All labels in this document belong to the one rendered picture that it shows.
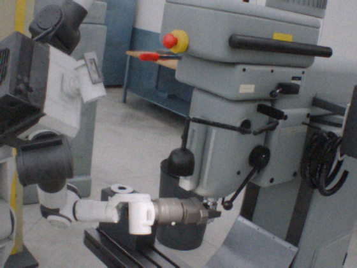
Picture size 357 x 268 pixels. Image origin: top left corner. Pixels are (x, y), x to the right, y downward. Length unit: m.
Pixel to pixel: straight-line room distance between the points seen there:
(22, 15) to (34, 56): 1.55
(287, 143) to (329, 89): 0.28
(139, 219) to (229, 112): 0.40
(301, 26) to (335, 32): 4.65
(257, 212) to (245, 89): 0.74
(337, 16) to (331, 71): 4.43
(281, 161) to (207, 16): 0.56
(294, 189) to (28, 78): 1.02
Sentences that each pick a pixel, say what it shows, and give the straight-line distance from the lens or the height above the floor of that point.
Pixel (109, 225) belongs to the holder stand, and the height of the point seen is 0.95.
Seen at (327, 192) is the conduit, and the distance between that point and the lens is 1.48.
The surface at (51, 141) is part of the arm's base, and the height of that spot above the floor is 1.46.
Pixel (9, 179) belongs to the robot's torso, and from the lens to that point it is 1.63.
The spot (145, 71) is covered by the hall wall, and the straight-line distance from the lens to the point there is 8.62.
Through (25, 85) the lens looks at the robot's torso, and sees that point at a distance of 1.20.
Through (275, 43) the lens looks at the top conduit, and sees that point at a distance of 1.20.
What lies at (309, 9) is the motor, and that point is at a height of 1.91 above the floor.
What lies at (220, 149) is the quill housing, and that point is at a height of 1.48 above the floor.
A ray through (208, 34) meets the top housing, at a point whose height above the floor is 1.79.
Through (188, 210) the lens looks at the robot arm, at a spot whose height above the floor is 1.26.
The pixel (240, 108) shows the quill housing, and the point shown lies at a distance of 1.26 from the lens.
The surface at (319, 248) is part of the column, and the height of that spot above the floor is 1.05.
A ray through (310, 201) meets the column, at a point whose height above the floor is 1.26.
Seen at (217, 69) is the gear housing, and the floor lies 1.70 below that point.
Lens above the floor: 1.87
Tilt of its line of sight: 17 degrees down
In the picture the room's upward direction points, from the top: 9 degrees clockwise
